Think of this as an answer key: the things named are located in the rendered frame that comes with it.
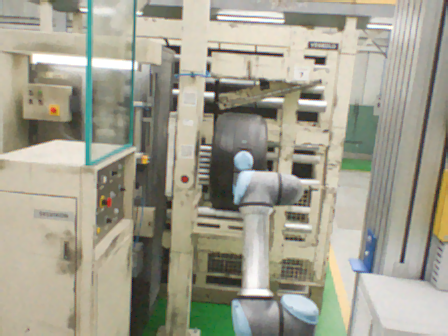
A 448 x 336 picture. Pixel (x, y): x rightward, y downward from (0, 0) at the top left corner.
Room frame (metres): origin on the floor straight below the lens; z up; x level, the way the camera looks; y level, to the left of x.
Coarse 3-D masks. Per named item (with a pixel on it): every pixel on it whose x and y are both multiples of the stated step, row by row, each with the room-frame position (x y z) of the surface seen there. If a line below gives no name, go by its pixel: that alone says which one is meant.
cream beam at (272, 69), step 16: (224, 64) 2.55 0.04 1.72; (240, 64) 2.54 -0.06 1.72; (256, 64) 2.54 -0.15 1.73; (272, 64) 2.53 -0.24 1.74; (288, 64) 2.53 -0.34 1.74; (304, 64) 2.52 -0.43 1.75; (256, 80) 2.54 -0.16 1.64; (272, 80) 2.53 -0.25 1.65; (288, 80) 2.53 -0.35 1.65; (304, 80) 2.52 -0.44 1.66
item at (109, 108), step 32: (96, 0) 1.52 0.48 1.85; (128, 0) 1.90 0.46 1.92; (96, 32) 1.53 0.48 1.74; (128, 32) 1.92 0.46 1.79; (96, 64) 1.53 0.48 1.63; (128, 64) 1.93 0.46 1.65; (96, 96) 1.54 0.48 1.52; (128, 96) 1.95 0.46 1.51; (96, 128) 1.55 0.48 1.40; (128, 128) 1.96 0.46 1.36; (96, 160) 1.53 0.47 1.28
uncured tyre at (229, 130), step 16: (224, 128) 2.18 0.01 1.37; (240, 128) 2.18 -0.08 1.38; (256, 128) 2.19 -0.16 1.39; (224, 144) 2.12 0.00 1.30; (240, 144) 2.12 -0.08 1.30; (256, 144) 2.12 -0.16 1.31; (224, 160) 2.09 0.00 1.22; (256, 160) 2.09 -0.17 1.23; (224, 176) 2.09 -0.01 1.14; (224, 192) 2.11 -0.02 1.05; (224, 208) 2.22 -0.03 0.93
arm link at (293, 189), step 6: (282, 174) 1.38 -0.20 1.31; (288, 174) 1.40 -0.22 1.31; (288, 180) 1.36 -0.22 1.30; (294, 180) 1.38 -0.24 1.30; (300, 180) 1.44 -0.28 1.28; (288, 186) 1.35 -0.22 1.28; (294, 186) 1.36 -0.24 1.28; (300, 186) 1.39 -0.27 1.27; (282, 192) 1.67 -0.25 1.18; (288, 192) 1.34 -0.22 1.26; (294, 192) 1.36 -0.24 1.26; (300, 192) 1.38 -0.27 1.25; (282, 198) 1.34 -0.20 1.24; (288, 198) 1.35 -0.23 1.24; (294, 198) 1.36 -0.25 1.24; (300, 198) 1.42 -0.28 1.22; (282, 204) 1.36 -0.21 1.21; (288, 204) 1.37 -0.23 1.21
